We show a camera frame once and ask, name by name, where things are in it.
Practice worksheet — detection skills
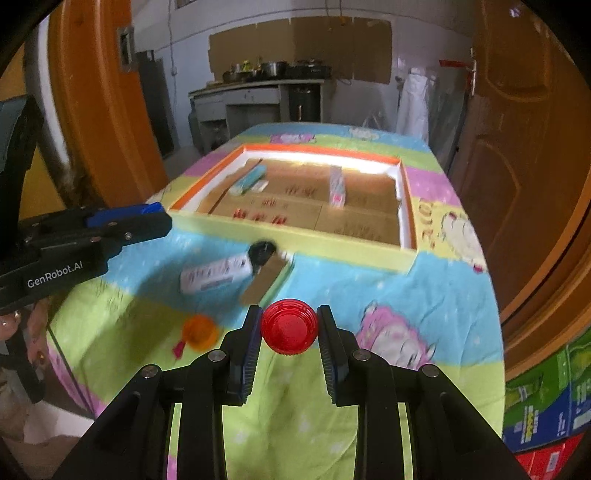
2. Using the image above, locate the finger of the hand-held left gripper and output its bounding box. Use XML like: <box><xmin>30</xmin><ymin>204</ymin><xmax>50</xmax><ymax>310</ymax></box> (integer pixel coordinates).
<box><xmin>95</xmin><ymin>210</ymin><xmax>173</xmax><ymax>252</ymax></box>
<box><xmin>84</xmin><ymin>202</ymin><xmax>163</xmax><ymax>228</ymax></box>

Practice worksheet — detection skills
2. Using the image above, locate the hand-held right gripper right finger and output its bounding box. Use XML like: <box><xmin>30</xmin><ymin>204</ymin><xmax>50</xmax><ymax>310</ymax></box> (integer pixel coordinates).
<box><xmin>316</xmin><ymin>305</ymin><xmax>522</xmax><ymax>480</ymax></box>

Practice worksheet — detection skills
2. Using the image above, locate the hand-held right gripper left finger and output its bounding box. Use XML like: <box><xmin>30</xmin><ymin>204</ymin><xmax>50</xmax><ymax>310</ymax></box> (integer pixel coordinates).
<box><xmin>58</xmin><ymin>305</ymin><xmax>264</xmax><ymax>480</ymax></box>

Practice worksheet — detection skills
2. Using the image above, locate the red bottle cap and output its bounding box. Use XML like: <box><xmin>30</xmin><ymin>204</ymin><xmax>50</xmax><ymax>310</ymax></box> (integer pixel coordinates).
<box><xmin>260</xmin><ymin>298</ymin><xmax>319</xmax><ymax>356</ymax></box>

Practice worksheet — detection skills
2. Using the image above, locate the orange bottle cap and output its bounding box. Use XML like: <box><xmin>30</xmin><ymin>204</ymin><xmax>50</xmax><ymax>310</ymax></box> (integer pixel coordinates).
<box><xmin>181</xmin><ymin>315</ymin><xmax>219</xmax><ymax>350</ymax></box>

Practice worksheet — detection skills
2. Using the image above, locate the gold rectangular box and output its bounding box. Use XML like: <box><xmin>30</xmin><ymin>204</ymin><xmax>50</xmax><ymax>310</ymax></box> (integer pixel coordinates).
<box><xmin>239</xmin><ymin>253</ymin><xmax>296</xmax><ymax>308</ymax></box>

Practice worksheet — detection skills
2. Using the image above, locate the long white box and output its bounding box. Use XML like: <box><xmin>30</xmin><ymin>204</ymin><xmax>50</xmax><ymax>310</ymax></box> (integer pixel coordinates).
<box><xmin>179</xmin><ymin>251</ymin><xmax>254</xmax><ymax>295</ymax></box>

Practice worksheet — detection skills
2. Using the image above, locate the black bottle cap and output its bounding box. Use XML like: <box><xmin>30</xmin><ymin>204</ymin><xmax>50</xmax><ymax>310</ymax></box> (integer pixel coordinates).
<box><xmin>247</xmin><ymin>239</ymin><xmax>279</xmax><ymax>271</ymax></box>

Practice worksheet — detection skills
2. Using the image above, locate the shallow cardboard tray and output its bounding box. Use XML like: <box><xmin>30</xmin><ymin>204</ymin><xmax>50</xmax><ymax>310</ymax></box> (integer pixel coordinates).
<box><xmin>147</xmin><ymin>143</ymin><xmax>419</xmax><ymax>276</ymax></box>

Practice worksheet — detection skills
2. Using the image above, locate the person's left hand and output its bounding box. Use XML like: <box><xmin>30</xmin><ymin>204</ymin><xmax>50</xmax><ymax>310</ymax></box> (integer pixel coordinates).
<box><xmin>0</xmin><ymin>300</ymin><xmax>51</xmax><ymax>370</ymax></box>

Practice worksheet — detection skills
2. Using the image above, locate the cartoon printed tablecloth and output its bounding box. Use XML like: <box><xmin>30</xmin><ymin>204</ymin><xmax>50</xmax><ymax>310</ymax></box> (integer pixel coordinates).
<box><xmin>44</xmin><ymin>122</ymin><xmax>505</xmax><ymax>480</ymax></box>

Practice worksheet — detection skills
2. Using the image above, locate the dark board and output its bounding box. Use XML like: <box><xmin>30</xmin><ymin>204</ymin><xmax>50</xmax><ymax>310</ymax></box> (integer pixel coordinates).
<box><xmin>136</xmin><ymin>51</ymin><xmax>175</xmax><ymax>158</ymax></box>

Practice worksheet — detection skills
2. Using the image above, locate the teal rectangular box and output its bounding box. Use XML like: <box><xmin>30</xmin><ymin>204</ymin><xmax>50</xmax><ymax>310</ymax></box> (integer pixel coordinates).
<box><xmin>228</xmin><ymin>165</ymin><xmax>269</xmax><ymax>195</ymax></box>

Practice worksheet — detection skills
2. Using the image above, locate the metal door latch plate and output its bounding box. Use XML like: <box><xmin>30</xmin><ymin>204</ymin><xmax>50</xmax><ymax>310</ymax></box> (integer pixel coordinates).
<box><xmin>116</xmin><ymin>25</ymin><xmax>137</xmax><ymax>72</ymax></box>

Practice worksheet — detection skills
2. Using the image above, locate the kitchen counter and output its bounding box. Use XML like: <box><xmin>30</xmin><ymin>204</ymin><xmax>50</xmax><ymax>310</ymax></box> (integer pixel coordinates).
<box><xmin>188</xmin><ymin>76</ymin><xmax>326</xmax><ymax>153</ymax></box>

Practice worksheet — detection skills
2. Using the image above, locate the clear box of dice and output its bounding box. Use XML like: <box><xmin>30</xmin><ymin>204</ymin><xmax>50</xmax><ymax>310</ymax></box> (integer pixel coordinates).
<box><xmin>328</xmin><ymin>165</ymin><xmax>348</xmax><ymax>209</ymax></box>

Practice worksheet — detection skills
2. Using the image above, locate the dark air fryer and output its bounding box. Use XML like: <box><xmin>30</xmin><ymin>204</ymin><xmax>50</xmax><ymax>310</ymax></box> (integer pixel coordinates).
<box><xmin>288</xmin><ymin>85</ymin><xmax>320</xmax><ymax>123</ymax></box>

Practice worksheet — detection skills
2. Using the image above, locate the green printed carton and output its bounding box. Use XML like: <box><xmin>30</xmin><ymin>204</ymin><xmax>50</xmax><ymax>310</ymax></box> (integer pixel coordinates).
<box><xmin>502</xmin><ymin>330</ymin><xmax>591</xmax><ymax>450</ymax></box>

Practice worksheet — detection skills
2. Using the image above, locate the black gas stove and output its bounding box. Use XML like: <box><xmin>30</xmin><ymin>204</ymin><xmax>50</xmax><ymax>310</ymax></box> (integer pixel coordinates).
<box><xmin>286</xmin><ymin>62</ymin><xmax>332</xmax><ymax>78</ymax></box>

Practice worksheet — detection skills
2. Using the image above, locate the red carton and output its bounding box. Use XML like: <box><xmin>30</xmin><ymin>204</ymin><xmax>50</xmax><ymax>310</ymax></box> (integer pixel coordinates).
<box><xmin>515</xmin><ymin>434</ymin><xmax>587</xmax><ymax>480</ymax></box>

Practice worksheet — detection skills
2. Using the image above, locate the white plastic bag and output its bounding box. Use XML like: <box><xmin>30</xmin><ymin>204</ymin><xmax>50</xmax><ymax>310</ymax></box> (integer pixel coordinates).
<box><xmin>396</xmin><ymin>67</ymin><xmax>430</xmax><ymax>139</ymax></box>

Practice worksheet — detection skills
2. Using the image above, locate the carved orange wooden door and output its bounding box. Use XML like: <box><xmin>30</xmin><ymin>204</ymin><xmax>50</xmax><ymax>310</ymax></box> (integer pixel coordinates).
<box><xmin>445</xmin><ymin>0</ymin><xmax>591</xmax><ymax>384</ymax></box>

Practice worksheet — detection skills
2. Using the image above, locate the cardboard sheet on wall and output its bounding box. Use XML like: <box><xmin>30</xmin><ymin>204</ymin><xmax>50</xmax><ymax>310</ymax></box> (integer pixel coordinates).
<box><xmin>208</xmin><ymin>18</ymin><xmax>393</xmax><ymax>84</ymax></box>

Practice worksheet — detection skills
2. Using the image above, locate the metal door handle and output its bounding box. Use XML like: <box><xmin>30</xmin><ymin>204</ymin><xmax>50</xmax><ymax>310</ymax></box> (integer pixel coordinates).
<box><xmin>464</xmin><ymin>46</ymin><xmax>478</xmax><ymax>97</ymax></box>

